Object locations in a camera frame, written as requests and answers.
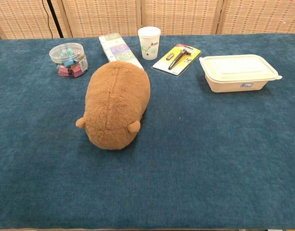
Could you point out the brown capybara plush toy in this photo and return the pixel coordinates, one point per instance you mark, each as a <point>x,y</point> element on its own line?
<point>116,103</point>

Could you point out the black stand pole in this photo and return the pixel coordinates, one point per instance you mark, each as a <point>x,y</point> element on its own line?
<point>55,18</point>

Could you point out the clear jar of binder clips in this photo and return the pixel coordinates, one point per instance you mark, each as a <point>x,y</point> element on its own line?
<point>68,60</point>

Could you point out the white printed paper cup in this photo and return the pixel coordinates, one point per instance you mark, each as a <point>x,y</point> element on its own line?
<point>149,44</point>

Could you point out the yellow blister pack with pen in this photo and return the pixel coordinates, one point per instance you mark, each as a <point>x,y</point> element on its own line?
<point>177,59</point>

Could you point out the long white printed box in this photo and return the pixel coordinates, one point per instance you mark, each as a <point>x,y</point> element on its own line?
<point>118,50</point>

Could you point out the woven bamboo folding screen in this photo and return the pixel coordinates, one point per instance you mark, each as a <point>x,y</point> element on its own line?
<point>185,14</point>

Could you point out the cream lidded food container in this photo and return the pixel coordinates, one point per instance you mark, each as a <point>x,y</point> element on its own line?
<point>238,72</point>

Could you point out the teal blue table cloth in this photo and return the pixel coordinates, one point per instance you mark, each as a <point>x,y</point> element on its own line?
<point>185,156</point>

